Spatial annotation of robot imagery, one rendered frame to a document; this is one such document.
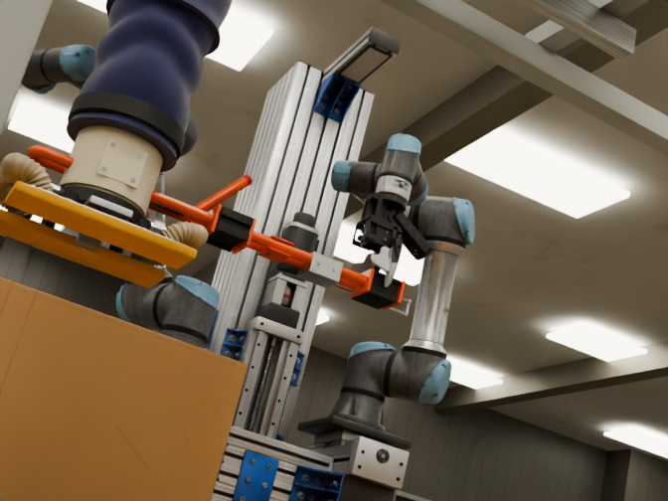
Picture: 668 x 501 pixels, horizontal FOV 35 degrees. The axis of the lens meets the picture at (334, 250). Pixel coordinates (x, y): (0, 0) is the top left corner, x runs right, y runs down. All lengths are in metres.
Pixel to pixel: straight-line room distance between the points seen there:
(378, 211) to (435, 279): 0.51
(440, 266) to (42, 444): 1.30
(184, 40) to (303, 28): 4.65
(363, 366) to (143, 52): 1.05
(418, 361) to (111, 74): 1.10
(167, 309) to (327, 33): 4.31
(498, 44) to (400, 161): 2.56
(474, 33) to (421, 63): 2.03
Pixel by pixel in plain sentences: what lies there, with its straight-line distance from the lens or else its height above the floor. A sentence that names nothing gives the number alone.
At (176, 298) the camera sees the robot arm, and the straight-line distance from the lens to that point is 2.61.
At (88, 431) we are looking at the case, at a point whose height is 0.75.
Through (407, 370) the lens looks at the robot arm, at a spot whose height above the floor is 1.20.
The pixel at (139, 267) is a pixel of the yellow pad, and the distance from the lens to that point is 2.13.
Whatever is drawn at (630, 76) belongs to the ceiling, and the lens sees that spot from 6.58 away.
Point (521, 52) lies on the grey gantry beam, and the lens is 4.93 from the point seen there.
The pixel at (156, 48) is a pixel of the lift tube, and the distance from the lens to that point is 2.12.
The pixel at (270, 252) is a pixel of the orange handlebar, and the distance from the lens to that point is 2.17.
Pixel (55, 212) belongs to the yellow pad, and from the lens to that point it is 1.95.
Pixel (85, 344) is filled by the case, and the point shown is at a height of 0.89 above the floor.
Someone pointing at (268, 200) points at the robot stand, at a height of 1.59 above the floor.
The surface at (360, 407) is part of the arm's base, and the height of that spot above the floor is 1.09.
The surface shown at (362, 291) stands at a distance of 2.23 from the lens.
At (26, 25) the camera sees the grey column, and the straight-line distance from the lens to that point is 0.94.
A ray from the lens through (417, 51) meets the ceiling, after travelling 6.69.
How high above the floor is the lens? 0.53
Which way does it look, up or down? 20 degrees up
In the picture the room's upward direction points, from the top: 14 degrees clockwise
